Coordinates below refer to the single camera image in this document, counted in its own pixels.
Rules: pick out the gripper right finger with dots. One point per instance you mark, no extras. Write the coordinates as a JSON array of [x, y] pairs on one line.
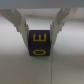
[[61, 21]]

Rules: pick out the purple block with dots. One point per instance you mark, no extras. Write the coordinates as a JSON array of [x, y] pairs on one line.
[[39, 43]]

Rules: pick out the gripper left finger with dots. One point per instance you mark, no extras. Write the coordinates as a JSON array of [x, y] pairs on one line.
[[18, 23]]

